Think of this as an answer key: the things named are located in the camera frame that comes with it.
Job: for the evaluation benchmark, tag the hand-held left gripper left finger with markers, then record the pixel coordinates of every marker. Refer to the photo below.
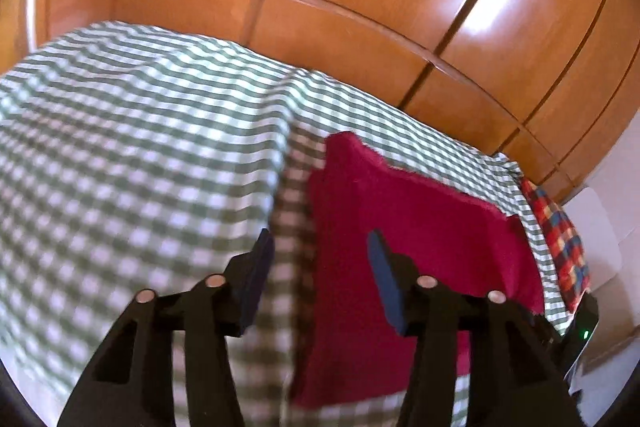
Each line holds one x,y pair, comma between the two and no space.
257,267

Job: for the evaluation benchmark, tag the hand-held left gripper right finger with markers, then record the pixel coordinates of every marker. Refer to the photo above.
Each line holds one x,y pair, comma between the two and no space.
386,277

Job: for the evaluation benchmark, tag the maroon embroidered sweater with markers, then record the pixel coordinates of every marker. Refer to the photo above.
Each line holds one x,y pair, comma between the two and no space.
400,207

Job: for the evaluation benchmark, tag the red plaid cloth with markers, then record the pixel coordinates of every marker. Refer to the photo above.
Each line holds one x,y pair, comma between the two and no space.
555,227

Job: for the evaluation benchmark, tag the green checked bed sheet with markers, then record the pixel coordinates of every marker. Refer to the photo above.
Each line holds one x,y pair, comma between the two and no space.
125,132

